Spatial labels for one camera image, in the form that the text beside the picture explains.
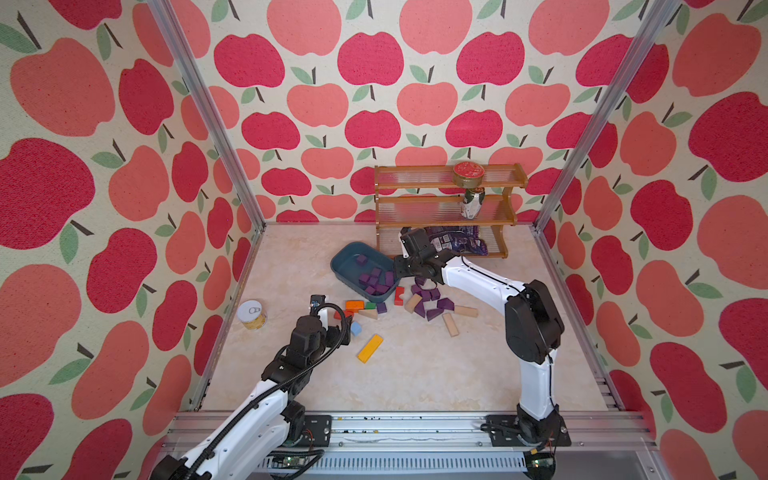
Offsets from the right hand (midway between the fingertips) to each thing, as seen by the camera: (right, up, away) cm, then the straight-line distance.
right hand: (398, 268), depth 94 cm
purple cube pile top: (+6, -8, +6) cm, 12 cm away
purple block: (-6, -7, +6) cm, 11 cm away
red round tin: (+21, +29, -3) cm, 36 cm away
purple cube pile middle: (+10, -9, +4) cm, 14 cm away
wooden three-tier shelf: (+10, +27, +21) cm, 36 cm away
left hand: (-18, -14, -11) cm, 25 cm away
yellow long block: (-9, -24, -5) cm, 26 cm away
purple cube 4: (-6, -13, +4) cm, 15 cm away
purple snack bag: (+24, +10, +13) cm, 30 cm away
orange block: (-14, -12, +2) cm, 19 cm away
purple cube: (-7, -2, +11) cm, 13 cm away
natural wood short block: (+4, -11, +2) cm, 12 cm away
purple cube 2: (-12, -4, +8) cm, 15 cm away
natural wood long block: (+16, -18, -1) cm, 24 cm away
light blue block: (-13, -18, -3) cm, 23 cm away
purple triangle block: (+11, -15, +2) cm, 18 cm away
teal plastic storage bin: (-19, -1, +15) cm, 24 cm away
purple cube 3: (-9, -8, +5) cm, 13 cm away
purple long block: (-13, +2, +14) cm, 19 cm away
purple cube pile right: (+12, -9, +4) cm, 16 cm away
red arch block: (+1, -8, +7) cm, 11 cm away
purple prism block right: (+16, -12, +4) cm, 21 cm away
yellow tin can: (-45, -14, -3) cm, 48 cm away
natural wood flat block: (+22, -14, +1) cm, 26 cm away
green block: (-9, -13, +4) cm, 16 cm away
